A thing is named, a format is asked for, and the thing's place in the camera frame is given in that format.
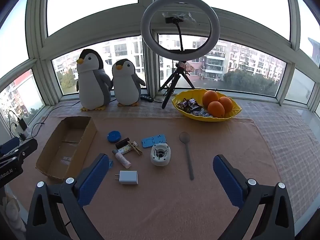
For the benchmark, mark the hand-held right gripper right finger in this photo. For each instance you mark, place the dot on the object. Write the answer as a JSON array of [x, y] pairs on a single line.
[[228, 180]]

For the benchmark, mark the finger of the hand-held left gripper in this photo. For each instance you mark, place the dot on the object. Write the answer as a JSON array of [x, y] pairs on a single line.
[[10, 145], [26, 147]]

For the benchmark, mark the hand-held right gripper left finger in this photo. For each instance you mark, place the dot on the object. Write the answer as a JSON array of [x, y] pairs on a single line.
[[92, 180]]

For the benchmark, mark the white wall charger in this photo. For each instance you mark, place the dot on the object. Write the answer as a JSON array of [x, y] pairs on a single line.
[[128, 177]]

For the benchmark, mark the white tube with grey cap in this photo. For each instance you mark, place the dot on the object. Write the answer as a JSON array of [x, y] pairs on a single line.
[[123, 159]]

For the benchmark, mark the brown cardboard box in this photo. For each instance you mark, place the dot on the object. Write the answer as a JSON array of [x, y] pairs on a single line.
[[67, 142]]

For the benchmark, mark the patterned white lighter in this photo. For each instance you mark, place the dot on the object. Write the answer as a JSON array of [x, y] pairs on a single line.
[[125, 150]]

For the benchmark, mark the grey plastic spoon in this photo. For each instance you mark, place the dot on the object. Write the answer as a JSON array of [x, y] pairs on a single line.
[[185, 138]]

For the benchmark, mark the white plug-in mosquito repeller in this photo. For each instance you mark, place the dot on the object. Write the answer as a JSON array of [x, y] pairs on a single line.
[[160, 155]]

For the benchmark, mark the black charger plug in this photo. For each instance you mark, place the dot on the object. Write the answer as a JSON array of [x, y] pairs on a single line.
[[22, 136]]

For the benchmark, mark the white power strip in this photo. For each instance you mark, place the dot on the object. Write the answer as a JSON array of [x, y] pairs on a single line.
[[25, 131]]

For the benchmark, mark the white power bank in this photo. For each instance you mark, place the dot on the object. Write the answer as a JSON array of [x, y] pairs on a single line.
[[18, 130]]

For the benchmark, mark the white fluffy cloth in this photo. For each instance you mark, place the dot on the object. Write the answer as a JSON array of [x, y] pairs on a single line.
[[11, 212]]

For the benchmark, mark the blue round case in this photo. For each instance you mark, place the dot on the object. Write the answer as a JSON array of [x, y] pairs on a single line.
[[113, 136]]

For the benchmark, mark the wooden clothespin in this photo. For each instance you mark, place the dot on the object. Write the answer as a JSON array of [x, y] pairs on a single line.
[[135, 147]]

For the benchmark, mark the yellow leaf-shaped bowl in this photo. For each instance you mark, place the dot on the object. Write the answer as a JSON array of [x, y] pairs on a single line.
[[232, 112]]

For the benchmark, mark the orange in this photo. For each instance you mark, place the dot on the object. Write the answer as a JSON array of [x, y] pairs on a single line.
[[226, 103], [216, 109], [210, 98]]

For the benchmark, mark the checked tablecloth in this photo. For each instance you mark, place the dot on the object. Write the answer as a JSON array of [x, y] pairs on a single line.
[[287, 135]]

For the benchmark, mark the pile of wrapped candies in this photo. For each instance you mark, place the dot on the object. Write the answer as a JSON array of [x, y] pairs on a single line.
[[191, 105]]

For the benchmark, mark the large penguin plush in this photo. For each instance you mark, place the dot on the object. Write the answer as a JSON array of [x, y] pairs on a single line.
[[91, 85]]

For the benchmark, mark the black inline remote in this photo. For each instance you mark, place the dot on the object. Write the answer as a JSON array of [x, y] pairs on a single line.
[[146, 98]]

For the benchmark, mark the small penguin plush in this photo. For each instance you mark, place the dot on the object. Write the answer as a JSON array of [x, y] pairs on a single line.
[[126, 85]]

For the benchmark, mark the black tripod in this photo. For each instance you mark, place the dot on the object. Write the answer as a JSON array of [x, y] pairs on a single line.
[[175, 80]]

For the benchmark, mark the white window frame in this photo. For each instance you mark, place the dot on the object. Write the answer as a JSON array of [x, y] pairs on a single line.
[[35, 30]]

